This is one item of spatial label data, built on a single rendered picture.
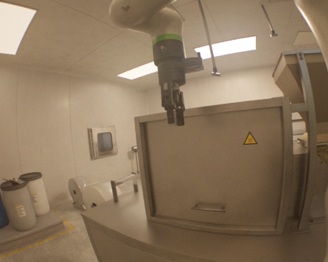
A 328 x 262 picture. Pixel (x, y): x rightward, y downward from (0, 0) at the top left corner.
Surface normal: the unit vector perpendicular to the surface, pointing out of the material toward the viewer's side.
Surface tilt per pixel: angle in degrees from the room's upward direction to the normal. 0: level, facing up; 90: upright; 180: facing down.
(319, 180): 90
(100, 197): 90
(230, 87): 90
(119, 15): 140
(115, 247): 90
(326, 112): 114
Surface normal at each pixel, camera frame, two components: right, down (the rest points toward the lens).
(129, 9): -0.41, 0.84
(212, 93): -0.50, 0.06
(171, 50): 0.12, 0.00
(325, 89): -0.42, 0.46
